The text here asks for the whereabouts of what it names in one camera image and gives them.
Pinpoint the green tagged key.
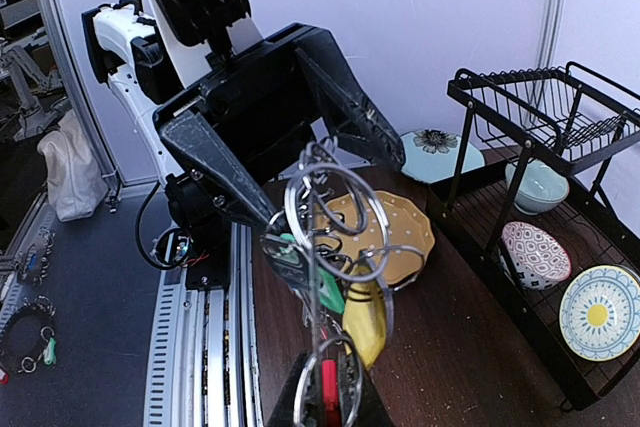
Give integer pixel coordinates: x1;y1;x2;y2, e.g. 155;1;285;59
260;234;345;314

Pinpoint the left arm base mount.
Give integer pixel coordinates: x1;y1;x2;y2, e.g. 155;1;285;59
134;176;231;291

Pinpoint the spare keyring on floor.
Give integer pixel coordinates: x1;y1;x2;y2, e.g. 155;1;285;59
13;229;55;286
1;295;57;385

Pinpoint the red handled keyring with keys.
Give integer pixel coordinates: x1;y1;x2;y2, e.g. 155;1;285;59
260;137;425;426

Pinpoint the black wire dish rack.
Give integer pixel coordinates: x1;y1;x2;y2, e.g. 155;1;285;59
426;62;639;410

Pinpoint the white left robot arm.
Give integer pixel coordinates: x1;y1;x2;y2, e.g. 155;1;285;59
82;0;405;252

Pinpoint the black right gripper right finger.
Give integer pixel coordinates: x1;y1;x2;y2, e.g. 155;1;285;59
344;361;394;427

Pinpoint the yellow dotted plate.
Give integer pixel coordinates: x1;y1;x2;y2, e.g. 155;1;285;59
319;190;436;292

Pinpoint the white tote bag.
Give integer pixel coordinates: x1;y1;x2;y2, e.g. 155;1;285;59
37;110;108;222

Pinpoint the light blue plate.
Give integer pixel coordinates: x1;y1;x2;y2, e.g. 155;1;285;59
401;129;461;184

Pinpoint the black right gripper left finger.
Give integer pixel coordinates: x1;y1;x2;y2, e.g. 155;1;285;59
267;351;320;427

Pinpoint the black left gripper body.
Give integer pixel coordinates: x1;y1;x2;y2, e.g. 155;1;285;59
152;21;351;248

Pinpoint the pink patterned bowl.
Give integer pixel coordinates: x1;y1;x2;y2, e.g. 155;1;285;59
500;221;572;291

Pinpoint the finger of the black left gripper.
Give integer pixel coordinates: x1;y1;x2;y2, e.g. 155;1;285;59
296;47;406;171
157;109;288;231

